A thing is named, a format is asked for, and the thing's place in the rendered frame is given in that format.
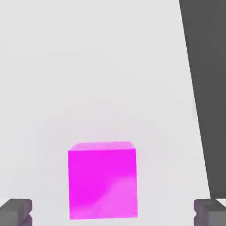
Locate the small magenta cube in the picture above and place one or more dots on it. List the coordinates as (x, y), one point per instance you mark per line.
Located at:
(102, 181)

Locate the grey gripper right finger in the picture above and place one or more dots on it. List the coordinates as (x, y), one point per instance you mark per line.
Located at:
(210, 213)

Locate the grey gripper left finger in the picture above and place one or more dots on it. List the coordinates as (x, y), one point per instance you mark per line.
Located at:
(15, 211)

